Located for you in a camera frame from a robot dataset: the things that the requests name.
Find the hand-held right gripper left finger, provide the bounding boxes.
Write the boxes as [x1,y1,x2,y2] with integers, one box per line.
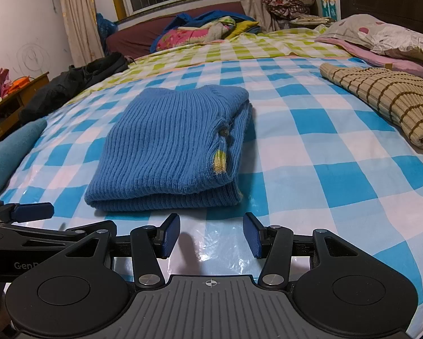
[66,213,181,289]

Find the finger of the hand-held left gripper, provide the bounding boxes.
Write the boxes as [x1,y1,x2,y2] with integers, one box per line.
[0,201,54,224]
[0,220,117,248]

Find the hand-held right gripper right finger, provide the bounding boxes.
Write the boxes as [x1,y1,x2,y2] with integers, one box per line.
[243,212,358,288]

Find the blue striped knit sweater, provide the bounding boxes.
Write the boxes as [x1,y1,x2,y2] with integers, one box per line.
[84,85,254,214]

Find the teal fleece garment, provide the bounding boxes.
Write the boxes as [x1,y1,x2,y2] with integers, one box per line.
[0,117,48,202]

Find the blue checked plastic sheet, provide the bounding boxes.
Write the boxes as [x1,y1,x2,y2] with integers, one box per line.
[0,55,423,329]

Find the wooden desk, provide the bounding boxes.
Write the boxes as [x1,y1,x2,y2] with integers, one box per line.
[0,71,50,149]

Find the orange object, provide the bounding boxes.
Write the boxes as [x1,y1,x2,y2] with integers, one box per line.
[7,76,32,94]

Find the black jacket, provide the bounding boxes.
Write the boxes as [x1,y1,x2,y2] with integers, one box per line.
[19,51,129,126]

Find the green checked bedsheet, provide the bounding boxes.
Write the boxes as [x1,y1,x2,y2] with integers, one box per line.
[61,27,355,105]

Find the beige checked knit sweater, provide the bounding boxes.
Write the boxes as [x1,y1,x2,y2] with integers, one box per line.
[319,62,423,150]

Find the blue plastic bag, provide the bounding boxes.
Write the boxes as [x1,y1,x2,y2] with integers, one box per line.
[96,12,118,48]

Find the maroon sofa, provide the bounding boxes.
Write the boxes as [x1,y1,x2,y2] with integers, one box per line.
[106,2,247,60]

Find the pink floral quilt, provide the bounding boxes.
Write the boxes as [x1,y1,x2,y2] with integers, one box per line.
[157,16,237,50]

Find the yellow cloth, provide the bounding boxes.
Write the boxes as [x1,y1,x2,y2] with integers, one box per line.
[227,19,260,39]

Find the pile of colourful bedding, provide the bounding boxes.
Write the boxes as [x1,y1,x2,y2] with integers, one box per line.
[151,10,260,52]

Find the stack of papers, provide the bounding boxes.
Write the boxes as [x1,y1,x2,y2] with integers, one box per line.
[290,14,334,27]

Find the white pillow with pink spots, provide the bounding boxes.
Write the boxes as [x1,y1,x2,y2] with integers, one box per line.
[324,13,423,73]

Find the yellow and blue packet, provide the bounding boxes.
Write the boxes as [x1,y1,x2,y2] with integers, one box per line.
[318,0,338,22]

